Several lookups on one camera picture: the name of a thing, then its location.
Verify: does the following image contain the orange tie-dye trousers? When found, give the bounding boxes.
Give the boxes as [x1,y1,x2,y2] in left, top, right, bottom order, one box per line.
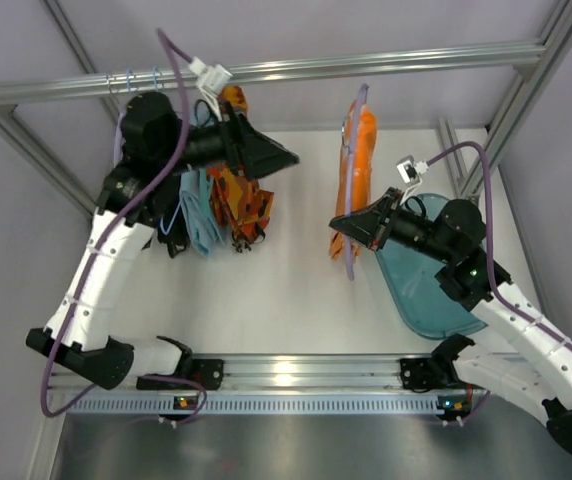
[328,99,378,261]

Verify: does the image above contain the lilac plastic hanger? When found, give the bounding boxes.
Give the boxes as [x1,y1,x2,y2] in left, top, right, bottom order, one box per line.
[342,83,369,281]
[108,84,125,167]

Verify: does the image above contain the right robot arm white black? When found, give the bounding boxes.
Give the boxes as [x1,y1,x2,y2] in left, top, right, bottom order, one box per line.
[329,188,572,455]

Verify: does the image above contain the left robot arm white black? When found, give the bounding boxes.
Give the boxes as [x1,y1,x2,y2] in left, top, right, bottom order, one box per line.
[26,92,299,390]

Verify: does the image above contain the camouflage orange trousers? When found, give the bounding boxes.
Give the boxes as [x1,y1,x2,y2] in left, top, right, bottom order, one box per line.
[204,85,277,251]

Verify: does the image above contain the light blue trousers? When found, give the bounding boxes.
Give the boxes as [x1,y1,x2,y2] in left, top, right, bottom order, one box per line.
[179,169,226,258]

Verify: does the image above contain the dark navy trousers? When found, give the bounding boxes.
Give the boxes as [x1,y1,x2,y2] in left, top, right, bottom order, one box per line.
[157,203,190,259]

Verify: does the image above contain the empty lilac plastic hanger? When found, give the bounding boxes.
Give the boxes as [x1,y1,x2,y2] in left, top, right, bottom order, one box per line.
[108,84,125,167]

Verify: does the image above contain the teal transparent plastic tub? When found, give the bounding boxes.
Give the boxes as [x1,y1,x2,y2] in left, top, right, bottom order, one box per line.
[376,194,488,340]

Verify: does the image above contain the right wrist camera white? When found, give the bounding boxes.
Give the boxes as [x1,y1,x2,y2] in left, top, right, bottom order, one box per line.
[396,155,429,205]

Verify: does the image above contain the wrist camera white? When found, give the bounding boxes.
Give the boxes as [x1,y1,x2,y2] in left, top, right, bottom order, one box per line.
[189,57,232,112]
[396,155,429,205]

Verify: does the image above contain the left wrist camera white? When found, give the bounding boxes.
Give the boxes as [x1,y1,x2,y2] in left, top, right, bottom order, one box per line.
[189,57,232,112]

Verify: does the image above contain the light blue wire hanger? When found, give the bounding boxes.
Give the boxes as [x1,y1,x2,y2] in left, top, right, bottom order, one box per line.
[151,66,187,236]
[125,69,138,94]

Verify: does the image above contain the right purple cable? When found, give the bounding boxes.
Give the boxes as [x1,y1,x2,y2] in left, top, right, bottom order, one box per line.
[423,142,572,426]

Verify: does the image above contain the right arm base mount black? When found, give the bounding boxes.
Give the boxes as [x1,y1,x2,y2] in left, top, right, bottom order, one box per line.
[399,357,464,393]

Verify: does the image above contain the aluminium hanging rail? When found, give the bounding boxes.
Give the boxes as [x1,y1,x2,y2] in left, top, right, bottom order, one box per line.
[0,41,543,106]

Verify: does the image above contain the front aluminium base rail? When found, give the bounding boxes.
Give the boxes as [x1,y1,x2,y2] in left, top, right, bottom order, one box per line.
[45,352,572,401]

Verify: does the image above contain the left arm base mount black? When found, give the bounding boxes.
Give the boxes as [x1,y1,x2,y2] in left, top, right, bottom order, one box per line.
[136,357,225,391]

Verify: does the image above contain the right aluminium frame post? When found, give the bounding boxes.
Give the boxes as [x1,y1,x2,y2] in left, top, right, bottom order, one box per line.
[485,0,572,171]

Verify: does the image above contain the aluminium frame post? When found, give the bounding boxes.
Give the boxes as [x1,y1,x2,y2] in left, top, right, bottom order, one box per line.
[0,102,110,218]
[485,0,572,171]

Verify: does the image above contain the left aluminium frame post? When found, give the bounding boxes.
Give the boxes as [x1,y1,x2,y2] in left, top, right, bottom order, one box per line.
[0,102,110,218]

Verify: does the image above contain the slotted grey cable duct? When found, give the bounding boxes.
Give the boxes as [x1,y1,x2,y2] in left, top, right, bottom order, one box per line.
[70,394,449,415]

